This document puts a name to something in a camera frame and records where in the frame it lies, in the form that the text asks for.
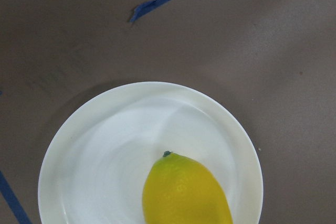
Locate yellow plastic lemon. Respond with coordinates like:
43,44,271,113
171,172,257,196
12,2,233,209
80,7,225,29
142,151,233,223

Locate white round plate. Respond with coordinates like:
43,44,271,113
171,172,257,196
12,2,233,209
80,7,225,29
38,81,264,224

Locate blue tape strip left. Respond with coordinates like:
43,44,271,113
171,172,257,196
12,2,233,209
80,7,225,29
1,172,32,224

